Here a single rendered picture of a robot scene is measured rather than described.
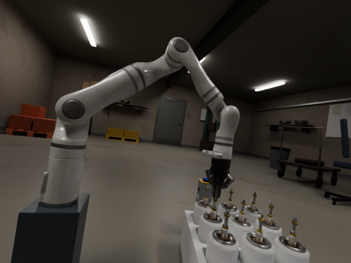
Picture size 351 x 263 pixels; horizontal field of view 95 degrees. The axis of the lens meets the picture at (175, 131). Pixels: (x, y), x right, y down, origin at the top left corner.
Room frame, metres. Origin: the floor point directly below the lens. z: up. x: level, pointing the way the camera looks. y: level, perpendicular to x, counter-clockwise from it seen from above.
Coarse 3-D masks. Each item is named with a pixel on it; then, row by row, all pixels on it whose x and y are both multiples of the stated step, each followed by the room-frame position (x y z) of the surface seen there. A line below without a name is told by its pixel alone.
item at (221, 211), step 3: (219, 207) 0.76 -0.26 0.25; (222, 207) 0.76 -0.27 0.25; (219, 210) 0.76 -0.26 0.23; (222, 210) 0.74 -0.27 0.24; (225, 210) 0.73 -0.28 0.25; (237, 210) 0.75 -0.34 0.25; (219, 213) 0.75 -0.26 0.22; (222, 213) 0.74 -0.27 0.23; (231, 213) 0.72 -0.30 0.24; (234, 213) 0.72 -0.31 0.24; (237, 213) 0.73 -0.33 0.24; (222, 216) 0.74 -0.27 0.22
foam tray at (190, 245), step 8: (184, 216) 0.80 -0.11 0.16; (192, 216) 0.81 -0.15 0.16; (184, 224) 0.78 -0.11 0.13; (192, 224) 0.70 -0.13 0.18; (184, 232) 0.75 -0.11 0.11; (192, 232) 0.65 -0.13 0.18; (184, 240) 0.73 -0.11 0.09; (192, 240) 0.60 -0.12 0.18; (184, 248) 0.70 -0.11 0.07; (192, 248) 0.59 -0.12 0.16; (200, 248) 0.56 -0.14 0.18; (240, 248) 0.59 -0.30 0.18; (184, 256) 0.68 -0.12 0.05; (192, 256) 0.57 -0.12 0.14; (200, 256) 0.52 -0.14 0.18
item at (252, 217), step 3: (246, 210) 0.76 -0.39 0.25; (246, 213) 0.75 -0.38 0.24; (249, 213) 0.74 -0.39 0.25; (252, 213) 0.74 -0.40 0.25; (246, 216) 0.75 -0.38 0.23; (249, 216) 0.74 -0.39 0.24; (252, 216) 0.73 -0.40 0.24; (255, 216) 0.73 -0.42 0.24; (258, 216) 0.73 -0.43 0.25; (249, 219) 0.74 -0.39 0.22; (252, 219) 0.73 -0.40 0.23; (255, 219) 0.73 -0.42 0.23; (252, 222) 0.73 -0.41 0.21
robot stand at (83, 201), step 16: (32, 208) 0.44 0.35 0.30; (48, 208) 0.45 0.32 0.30; (64, 208) 0.47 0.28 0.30; (80, 208) 0.48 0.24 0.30; (32, 224) 0.42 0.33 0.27; (48, 224) 0.43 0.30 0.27; (64, 224) 0.45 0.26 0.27; (80, 224) 0.50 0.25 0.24; (16, 240) 0.42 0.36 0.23; (32, 240) 0.43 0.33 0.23; (48, 240) 0.44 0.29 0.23; (64, 240) 0.45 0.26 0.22; (80, 240) 0.54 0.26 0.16; (16, 256) 0.42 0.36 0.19; (32, 256) 0.43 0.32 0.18; (48, 256) 0.44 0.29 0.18; (64, 256) 0.45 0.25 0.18
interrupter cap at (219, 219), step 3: (204, 213) 0.66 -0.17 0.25; (207, 213) 0.67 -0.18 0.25; (204, 216) 0.64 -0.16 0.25; (207, 216) 0.64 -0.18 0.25; (216, 216) 0.66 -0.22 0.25; (219, 216) 0.66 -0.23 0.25; (207, 219) 0.62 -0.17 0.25; (210, 219) 0.62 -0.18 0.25; (216, 219) 0.63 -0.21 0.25; (219, 219) 0.63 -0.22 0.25; (222, 219) 0.63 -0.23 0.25; (213, 222) 0.60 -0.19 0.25; (216, 222) 0.60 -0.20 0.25; (219, 222) 0.61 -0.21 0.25
